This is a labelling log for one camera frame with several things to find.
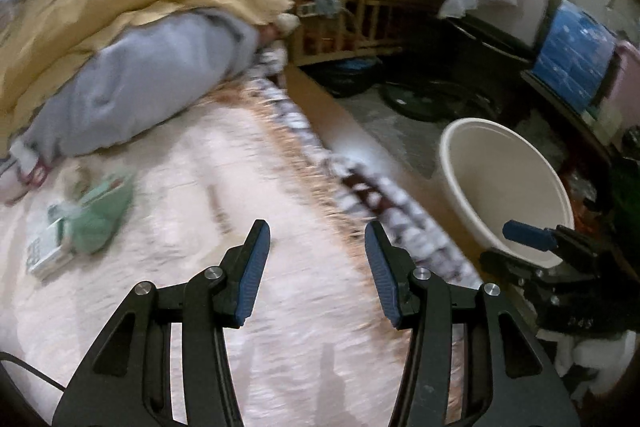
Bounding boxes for white green tissue packet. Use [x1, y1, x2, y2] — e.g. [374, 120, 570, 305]
[25, 202, 76, 280]

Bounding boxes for green cloth item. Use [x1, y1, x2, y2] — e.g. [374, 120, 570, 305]
[70, 174, 136, 255]

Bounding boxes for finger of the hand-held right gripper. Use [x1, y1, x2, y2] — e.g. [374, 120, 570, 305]
[502, 220, 618, 270]
[479, 249, 551, 288]

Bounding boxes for white plastic bucket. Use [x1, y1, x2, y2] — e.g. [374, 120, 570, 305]
[439, 118, 576, 270]

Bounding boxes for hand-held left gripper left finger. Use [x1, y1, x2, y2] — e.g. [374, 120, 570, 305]
[51, 219, 272, 427]

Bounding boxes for black cable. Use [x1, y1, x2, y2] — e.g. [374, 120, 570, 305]
[0, 351, 66, 393]

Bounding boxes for white storage box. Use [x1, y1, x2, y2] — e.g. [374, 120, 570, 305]
[480, 0, 556, 52]

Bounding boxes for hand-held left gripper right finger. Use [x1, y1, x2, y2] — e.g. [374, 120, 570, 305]
[364, 221, 581, 427]

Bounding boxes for brown white patterned blanket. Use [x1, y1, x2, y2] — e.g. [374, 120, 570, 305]
[250, 47, 483, 288]

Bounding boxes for grey blanket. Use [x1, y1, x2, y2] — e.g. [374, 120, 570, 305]
[22, 9, 261, 158]

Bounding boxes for small white pink-label bottle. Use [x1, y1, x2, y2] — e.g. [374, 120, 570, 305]
[10, 139, 51, 188]

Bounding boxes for white crumpled cloth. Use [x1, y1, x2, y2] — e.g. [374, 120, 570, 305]
[537, 329, 638, 403]

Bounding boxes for blue box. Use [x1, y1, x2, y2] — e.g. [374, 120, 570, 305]
[530, 0, 618, 115]

